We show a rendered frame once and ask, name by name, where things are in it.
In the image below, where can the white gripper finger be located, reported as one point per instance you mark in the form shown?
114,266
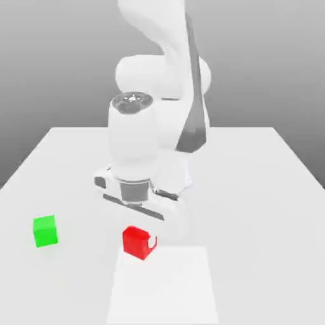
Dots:
151,241

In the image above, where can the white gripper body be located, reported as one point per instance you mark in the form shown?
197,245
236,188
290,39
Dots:
169,210

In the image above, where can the small red cube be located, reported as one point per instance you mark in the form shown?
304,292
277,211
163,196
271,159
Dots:
134,243

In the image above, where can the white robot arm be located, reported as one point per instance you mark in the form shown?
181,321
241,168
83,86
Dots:
132,142

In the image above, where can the small green cube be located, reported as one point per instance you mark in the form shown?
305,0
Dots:
45,231

